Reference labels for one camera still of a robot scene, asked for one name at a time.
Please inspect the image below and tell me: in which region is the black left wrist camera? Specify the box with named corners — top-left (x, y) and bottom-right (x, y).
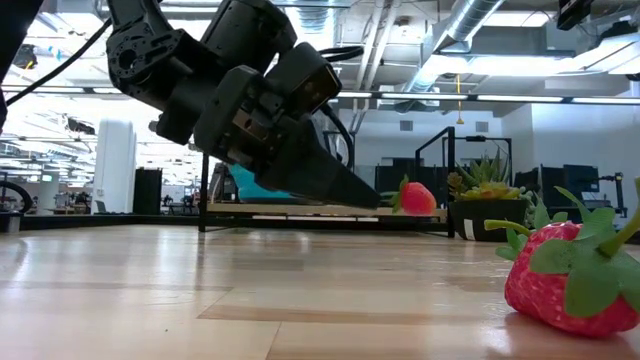
top-left (264, 42), bottom-right (345, 120)

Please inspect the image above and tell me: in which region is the silver ventilation duct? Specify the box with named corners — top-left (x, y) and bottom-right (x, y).
top-left (287, 0), bottom-right (506, 114)

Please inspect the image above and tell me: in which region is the black wheel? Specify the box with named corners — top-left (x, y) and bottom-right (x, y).
top-left (0, 179), bottom-right (34, 214)

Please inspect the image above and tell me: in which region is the black metal table frame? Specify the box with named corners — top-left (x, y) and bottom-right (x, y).
top-left (0, 210), bottom-right (454, 234)

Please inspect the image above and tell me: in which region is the grey cylinder bin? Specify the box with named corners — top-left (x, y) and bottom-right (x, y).
top-left (0, 210), bottom-right (23, 234)

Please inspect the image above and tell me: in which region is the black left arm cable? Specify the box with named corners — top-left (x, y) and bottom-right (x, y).
top-left (0, 17), bottom-right (114, 109)

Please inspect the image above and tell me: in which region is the black monitor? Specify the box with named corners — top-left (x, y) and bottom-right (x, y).
top-left (514, 163), bottom-right (601, 209)

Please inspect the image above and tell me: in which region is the black speaker cabinet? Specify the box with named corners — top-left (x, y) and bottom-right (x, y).
top-left (132, 167), bottom-right (164, 216)

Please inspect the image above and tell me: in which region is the blue collapsible colander grey rim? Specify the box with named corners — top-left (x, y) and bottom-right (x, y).
top-left (227, 162), bottom-right (297, 202)

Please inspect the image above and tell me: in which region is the long ceiling light strip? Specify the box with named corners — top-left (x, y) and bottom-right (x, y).
top-left (0, 85), bottom-right (640, 105)

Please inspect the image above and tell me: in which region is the red toy strawberry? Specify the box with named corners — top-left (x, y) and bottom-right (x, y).
top-left (503, 177), bottom-right (640, 339)
top-left (483, 192), bottom-right (571, 262)
top-left (380, 173), bottom-right (438, 217)

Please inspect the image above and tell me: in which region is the black tube stand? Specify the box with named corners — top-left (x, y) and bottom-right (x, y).
top-left (198, 152), bottom-right (211, 234)
top-left (412, 125), bottom-right (457, 237)

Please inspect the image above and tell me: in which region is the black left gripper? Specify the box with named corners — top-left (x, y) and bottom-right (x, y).
top-left (192, 64), bottom-right (383, 210)

